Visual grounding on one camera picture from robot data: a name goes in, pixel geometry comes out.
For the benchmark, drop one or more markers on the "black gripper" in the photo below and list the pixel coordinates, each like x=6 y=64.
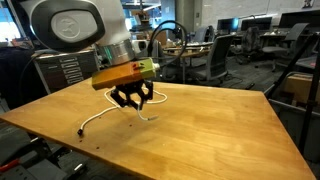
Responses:
x=131 y=88

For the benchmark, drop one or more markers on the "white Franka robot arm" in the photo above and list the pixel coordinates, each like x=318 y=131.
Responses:
x=110 y=20

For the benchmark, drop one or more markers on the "grey padded office chair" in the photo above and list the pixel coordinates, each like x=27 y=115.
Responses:
x=159 y=63

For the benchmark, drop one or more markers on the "grey labelled drawer cabinet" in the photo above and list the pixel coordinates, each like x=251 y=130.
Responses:
x=66 y=71

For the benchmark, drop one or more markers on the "cluttered wooden desk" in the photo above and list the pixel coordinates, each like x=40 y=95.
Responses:
x=186 y=51

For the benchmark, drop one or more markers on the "grey mesh office chair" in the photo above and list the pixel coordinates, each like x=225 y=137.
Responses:
x=216 y=56

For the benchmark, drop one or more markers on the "black computer monitor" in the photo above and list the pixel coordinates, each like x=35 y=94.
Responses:
x=256 y=23
x=300 y=19
x=226 y=25

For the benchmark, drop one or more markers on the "dark office chair with jacket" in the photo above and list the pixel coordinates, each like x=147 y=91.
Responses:
x=250 y=40

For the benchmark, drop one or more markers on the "grey bin with cardboard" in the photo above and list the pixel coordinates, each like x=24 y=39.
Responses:
x=290 y=123

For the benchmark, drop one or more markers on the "black tripod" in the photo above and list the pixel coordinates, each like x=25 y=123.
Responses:
x=311 y=100

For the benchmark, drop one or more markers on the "tan and green wrist camera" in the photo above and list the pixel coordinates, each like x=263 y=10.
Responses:
x=116 y=75

